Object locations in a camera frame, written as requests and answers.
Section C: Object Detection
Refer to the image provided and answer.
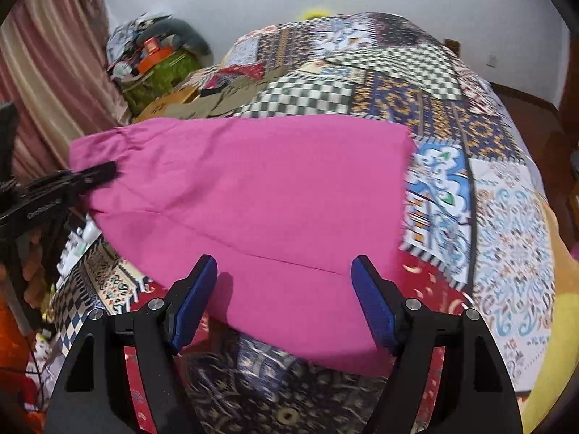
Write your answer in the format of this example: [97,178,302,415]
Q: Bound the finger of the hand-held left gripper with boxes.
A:
[65,160,118,190]

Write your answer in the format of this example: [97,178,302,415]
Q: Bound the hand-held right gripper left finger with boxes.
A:
[43,254,219,434]

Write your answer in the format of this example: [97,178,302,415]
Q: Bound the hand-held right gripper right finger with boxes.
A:
[351,255,524,434]

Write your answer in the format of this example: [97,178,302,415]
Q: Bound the pink pants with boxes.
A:
[69,116,418,378]

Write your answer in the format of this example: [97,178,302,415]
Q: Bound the olive pants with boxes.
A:
[178,70,281,120]

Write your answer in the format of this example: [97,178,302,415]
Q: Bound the small white object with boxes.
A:
[59,217,103,273]

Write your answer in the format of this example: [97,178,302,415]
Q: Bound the wooden folding table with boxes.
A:
[133,88,200,123]

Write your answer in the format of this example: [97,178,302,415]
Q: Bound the striped pink curtain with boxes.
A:
[0,0,133,182]

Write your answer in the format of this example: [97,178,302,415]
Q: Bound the green fabric bag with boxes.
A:
[122,52,202,116]

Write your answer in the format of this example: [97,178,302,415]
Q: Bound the orange box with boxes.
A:
[138,47,175,74]

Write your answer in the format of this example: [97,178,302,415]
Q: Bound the pile of pale clothes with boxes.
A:
[106,11,173,56]

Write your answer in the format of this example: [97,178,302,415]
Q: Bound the red orange cloth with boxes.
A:
[0,298,50,434]

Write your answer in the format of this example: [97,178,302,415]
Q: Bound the patchwork blanket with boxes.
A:
[50,11,558,434]

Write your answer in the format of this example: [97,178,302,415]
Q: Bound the yellow bedsheet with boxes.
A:
[519,289,579,434]

